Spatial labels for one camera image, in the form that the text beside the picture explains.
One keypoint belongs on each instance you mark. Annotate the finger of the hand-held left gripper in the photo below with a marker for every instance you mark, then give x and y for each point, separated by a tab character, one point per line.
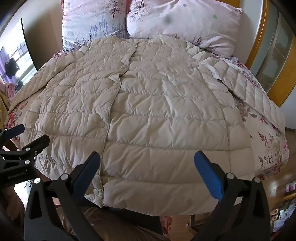
37	143
13	131

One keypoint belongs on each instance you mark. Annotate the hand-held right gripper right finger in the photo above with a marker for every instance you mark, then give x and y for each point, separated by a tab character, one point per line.
208	171

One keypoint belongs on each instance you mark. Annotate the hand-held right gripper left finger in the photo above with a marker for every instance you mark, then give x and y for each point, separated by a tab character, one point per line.
86	176

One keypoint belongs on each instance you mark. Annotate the cream quilted down coat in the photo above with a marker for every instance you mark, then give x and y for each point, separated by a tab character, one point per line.
150	115

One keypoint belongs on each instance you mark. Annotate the person's left forearm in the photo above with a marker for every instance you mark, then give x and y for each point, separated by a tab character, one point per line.
11	206

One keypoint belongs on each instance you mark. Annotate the pink floral cloth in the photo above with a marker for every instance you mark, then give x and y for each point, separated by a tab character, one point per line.
7	92

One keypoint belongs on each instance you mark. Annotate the person's brown trousers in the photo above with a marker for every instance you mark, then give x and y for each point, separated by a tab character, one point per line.
115	224

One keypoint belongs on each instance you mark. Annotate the floral bed sheet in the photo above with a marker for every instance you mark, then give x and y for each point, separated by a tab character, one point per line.
266	139

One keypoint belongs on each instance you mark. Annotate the colourful printed clutter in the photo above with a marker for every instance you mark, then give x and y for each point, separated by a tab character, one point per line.
288	187

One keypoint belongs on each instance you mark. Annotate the pink tree print pillow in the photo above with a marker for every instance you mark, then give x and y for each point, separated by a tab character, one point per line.
92	20
185	20

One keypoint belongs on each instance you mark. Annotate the wooden headboard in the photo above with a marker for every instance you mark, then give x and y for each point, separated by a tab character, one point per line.
272	46

